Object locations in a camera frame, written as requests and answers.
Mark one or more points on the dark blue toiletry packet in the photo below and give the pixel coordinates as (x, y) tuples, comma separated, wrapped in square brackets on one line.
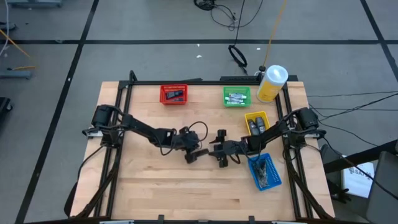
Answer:
[(174, 94)]

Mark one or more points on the yellow wipes canister white lid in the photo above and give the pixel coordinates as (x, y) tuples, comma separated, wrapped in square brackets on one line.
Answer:
[(269, 90)]

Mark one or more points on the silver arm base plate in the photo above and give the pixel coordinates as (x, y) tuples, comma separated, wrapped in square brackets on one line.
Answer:
[(91, 133), (318, 133)]

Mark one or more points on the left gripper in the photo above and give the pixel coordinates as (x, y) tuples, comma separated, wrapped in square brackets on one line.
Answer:
[(183, 146)]

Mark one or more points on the green plastic basket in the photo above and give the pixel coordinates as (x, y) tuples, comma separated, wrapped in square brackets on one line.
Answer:
[(236, 90)]

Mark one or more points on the black aluminium table frame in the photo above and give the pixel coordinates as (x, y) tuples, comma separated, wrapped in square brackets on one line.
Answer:
[(202, 82)]

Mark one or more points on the black table clamp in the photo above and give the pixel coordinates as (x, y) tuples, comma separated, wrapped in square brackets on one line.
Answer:
[(252, 219), (161, 219)]

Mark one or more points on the grey stand foot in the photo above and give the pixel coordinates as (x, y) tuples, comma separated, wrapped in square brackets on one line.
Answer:
[(15, 74), (34, 3)]

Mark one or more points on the grey chair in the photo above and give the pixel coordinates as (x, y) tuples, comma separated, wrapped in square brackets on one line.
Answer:
[(384, 193)]

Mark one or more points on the black caster base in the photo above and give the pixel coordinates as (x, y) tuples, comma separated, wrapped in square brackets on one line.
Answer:
[(340, 194)]

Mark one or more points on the blue plastic basket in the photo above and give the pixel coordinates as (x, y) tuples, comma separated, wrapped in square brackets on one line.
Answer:
[(275, 174)]

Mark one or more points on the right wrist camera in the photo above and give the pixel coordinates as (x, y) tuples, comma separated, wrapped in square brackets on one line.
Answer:
[(237, 145)]

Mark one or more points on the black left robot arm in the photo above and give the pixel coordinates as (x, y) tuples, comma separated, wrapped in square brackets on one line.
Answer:
[(140, 127)]

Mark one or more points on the black floor object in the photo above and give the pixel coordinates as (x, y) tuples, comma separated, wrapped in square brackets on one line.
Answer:
[(3, 104)]

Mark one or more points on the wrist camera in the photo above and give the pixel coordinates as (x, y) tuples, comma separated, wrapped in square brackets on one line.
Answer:
[(188, 133), (237, 145)]

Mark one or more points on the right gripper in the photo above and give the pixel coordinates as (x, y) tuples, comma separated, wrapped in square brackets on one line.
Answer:
[(224, 152)]

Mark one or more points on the yellow plastic basket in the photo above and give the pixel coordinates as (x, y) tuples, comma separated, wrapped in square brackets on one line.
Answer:
[(248, 115)]

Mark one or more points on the black round knob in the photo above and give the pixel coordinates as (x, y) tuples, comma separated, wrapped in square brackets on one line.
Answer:
[(262, 68)]

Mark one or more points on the silver edge bracket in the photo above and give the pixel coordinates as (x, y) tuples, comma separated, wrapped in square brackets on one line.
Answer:
[(116, 222), (289, 222)]

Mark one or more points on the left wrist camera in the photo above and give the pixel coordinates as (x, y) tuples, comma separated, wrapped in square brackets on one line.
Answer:
[(188, 133)]

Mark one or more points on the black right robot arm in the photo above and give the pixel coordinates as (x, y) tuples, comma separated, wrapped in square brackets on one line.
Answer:
[(273, 132)]

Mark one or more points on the black beam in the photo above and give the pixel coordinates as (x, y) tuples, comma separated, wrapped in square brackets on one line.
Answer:
[(357, 158)]

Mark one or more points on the red plastic basket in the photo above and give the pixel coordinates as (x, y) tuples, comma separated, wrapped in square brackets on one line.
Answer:
[(163, 93)]

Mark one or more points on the person's shoe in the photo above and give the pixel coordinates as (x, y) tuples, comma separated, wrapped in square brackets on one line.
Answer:
[(7, 26)]

